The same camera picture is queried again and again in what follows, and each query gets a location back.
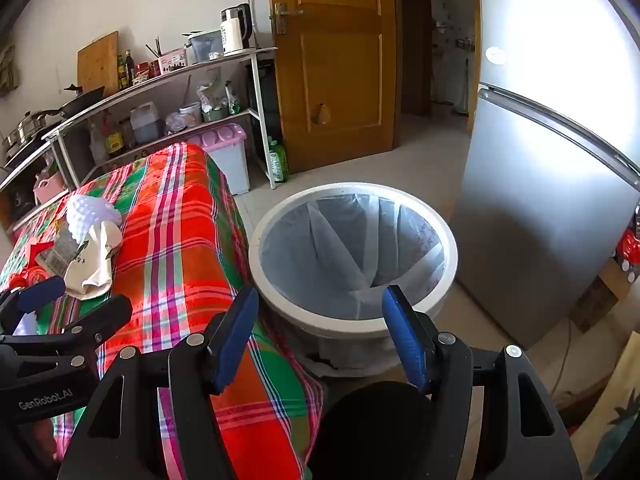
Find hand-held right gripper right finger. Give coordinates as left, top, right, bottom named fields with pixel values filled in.
left=381, top=285, right=583, bottom=480

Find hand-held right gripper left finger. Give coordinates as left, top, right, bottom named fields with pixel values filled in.
left=57, top=285, right=261, bottom=480

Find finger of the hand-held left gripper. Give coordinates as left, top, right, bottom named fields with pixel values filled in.
left=0, top=294, right=134, bottom=361
left=0, top=275, right=67, bottom=333

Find red orange plastic packet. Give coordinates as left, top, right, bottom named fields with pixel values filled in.
left=7, top=266, right=51, bottom=291

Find white plastic wrapper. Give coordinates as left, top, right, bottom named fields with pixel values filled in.
left=12, top=310, right=38, bottom=336

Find cream paper packet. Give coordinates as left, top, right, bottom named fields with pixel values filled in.
left=64, top=221, right=123, bottom=302

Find white round trash bin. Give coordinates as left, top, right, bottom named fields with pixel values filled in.
left=247, top=181, right=458, bottom=378

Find white foam fruit net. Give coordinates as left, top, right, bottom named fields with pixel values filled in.
left=66, top=194, right=122, bottom=243

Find grey plastic bin liner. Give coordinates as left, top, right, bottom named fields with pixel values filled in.
left=260, top=192, right=447, bottom=321

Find red green plaid tablecloth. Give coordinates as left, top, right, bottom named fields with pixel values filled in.
left=0, top=142, right=326, bottom=480

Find pink plastic basket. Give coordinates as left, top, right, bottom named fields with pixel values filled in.
left=32, top=172, right=68, bottom=206

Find white plastic bottle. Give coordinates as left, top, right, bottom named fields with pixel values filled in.
left=89, top=122, right=107, bottom=166

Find steel cooking pot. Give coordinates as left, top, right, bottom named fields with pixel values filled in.
left=2, top=110, right=61, bottom=153

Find yellow label sauce bottle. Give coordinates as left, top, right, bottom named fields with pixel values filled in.
left=102, top=110, right=126, bottom=157

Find pink lid storage box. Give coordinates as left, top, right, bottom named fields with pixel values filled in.
left=185, top=122, right=251, bottom=196

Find green plastic bottle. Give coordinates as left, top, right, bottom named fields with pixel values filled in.
left=267, top=137, right=290, bottom=183

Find silver refrigerator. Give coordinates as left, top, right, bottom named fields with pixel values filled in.
left=447, top=0, right=640, bottom=351

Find translucent oil jug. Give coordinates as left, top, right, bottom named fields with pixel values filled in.
left=130, top=101, right=161, bottom=144

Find black wok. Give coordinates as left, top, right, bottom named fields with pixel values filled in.
left=57, top=83, right=106, bottom=117

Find cardboard box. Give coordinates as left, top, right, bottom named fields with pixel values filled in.
left=570, top=255, right=638, bottom=333

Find crumpled clear plastic bag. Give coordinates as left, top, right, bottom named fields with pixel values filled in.
left=164, top=112, right=193, bottom=135

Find hanging green cloth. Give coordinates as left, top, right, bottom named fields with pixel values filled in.
left=0, top=45, right=21, bottom=98

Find printed yellow cloth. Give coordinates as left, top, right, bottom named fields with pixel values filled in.
left=570, top=345, right=640, bottom=480

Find white shelf rack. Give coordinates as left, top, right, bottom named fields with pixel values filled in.
left=0, top=46, right=281, bottom=233

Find wooden cutting board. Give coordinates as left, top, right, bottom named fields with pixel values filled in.
left=76, top=31, right=120, bottom=97

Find red bottles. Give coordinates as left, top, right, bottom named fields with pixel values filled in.
left=615, top=227, right=640, bottom=281

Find plastic food bags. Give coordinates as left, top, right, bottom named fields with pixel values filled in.
left=196, top=77, right=241, bottom=116

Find broom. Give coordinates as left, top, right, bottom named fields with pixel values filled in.
left=452, top=57, right=471, bottom=116

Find pink chopstick box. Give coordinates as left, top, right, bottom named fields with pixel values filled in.
left=157, top=49, right=188, bottom=73

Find wooden door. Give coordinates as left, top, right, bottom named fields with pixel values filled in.
left=266, top=0, right=401, bottom=175

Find clear plastic container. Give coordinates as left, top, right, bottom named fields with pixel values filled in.
left=186, top=30, right=224, bottom=65

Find white electric kettle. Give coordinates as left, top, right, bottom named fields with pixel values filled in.
left=220, top=3, right=253, bottom=57

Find power cable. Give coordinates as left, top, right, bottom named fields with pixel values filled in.
left=540, top=317, right=573, bottom=396

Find metal door handle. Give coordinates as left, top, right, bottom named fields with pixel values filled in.
left=272, top=2, right=304, bottom=36

